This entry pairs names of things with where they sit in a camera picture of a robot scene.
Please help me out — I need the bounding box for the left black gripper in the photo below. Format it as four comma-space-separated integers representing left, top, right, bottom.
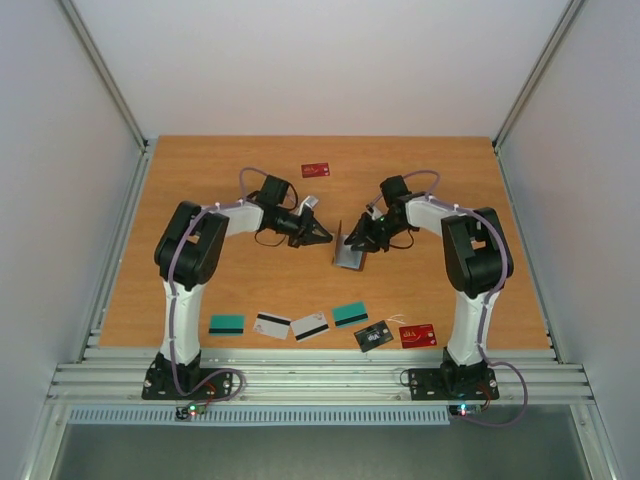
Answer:
273, 208, 333, 248

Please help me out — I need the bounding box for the brown leather card holder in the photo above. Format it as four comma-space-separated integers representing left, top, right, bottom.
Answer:
332, 222, 367, 272

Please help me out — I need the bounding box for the black VIP card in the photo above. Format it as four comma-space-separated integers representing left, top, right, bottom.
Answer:
354, 321, 394, 353

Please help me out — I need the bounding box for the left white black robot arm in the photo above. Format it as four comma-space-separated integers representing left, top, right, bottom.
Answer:
143, 174, 333, 398

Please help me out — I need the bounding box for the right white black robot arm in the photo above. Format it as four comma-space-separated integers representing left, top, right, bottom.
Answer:
343, 175, 514, 397

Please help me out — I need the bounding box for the red card far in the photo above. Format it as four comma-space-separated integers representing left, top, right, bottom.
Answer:
301, 163, 330, 178

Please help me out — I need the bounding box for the teal card right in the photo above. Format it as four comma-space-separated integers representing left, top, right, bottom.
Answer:
332, 302, 369, 328

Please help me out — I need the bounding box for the teal card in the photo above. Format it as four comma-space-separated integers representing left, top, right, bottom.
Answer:
332, 302, 369, 328
208, 314, 245, 336

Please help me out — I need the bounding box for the white card right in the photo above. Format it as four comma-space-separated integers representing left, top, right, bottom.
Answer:
290, 312, 329, 342

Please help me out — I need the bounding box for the white card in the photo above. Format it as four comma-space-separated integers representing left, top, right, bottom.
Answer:
253, 312, 291, 340
290, 312, 329, 342

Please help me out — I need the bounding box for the white card left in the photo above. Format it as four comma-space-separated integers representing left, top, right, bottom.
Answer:
253, 312, 291, 340

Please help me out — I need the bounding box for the red VIP card near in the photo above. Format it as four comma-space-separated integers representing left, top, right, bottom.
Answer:
399, 324, 437, 349

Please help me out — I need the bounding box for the teal card left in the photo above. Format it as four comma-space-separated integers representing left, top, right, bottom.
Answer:
208, 314, 245, 336

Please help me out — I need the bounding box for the right small circuit board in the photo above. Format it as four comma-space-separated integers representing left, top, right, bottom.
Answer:
449, 403, 485, 417

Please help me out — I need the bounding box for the small circuit board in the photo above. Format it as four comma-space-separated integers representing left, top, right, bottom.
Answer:
449, 403, 485, 417
175, 404, 207, 421

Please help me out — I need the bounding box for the left small circuit board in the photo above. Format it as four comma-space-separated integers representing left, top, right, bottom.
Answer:
175, 404, 207, 421

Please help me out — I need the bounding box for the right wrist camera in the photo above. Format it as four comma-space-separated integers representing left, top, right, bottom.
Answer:
365, 204, 384, 220

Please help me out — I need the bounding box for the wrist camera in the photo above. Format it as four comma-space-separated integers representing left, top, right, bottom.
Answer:
296, 195, 319, 216
365, 204, 384, 220

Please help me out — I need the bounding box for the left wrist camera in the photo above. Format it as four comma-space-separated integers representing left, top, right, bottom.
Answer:
296, 195, 319, 216

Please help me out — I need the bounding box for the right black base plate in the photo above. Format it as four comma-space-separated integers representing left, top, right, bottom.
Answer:
408, 368, 500, 402

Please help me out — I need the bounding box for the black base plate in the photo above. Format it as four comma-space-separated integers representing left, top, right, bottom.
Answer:
408, 368, 500, 402
141, 366, 236, 401

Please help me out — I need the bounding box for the left aluminium corner post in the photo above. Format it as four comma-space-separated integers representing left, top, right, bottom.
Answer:
55, 0, 150, 149

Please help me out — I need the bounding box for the aluminium corner post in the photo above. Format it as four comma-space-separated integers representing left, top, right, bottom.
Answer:
55, 0, 150, 149
491, 0, 589, 149

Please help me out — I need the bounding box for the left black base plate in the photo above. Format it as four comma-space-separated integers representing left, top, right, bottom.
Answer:
141, 366, 236, 401

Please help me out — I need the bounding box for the grey slotted cable duct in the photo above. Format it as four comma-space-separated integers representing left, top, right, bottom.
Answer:
67, 405, 450, 427

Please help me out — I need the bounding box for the right aluminium corner post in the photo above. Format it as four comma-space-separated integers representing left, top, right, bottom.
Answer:
491, 0, 589, 149

